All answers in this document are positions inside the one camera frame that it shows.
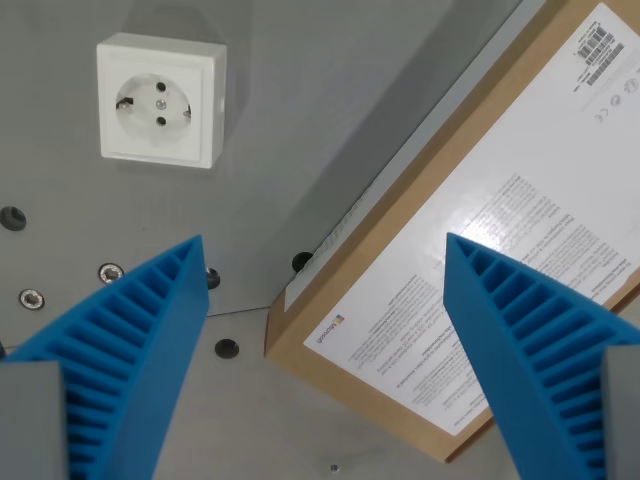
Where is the white wall socket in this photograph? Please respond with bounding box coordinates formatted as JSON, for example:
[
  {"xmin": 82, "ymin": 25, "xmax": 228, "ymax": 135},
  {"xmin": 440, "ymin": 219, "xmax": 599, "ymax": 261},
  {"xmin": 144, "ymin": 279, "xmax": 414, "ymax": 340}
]
[{"xmin": 96, "ymin": 32, "xmax": 228, "ymax": 170}]

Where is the brown cardboard box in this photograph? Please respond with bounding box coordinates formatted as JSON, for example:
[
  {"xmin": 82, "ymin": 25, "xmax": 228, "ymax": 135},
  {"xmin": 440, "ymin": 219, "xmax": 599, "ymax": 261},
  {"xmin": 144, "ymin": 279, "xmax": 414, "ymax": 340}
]
[{"xmin": 263, "ymin": 0, "xmax": 640, "ymax": 464}]

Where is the white printed box label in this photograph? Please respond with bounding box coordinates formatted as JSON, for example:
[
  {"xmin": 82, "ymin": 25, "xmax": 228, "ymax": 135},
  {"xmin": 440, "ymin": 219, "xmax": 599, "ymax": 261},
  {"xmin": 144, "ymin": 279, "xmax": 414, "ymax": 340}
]
[{"xmin": 303, "ymin": 2, "xmax": 640, "ymax": 436}]

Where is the silver hex screw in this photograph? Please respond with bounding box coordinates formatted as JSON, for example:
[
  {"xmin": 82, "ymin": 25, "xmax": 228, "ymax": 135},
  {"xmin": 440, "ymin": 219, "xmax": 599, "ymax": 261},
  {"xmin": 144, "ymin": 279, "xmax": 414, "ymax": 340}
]
[
  {"xmin": 97, "ymin": 262, "xmax": 125, "ymax": 285},
  {"xmin": 18, "ymin": 287, "xmax": 46, "ymax": 311}
]

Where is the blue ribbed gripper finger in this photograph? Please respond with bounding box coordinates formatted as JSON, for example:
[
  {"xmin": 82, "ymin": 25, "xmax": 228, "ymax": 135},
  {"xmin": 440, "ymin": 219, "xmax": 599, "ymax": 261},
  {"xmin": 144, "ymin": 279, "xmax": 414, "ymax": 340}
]
[
  {"xmin": 443, "ymin": 232, "xmax": 640, "ymax": 480},
  {"xmin": 0, "ymin": 234, "xmax": 210, "ymax": 480}
]

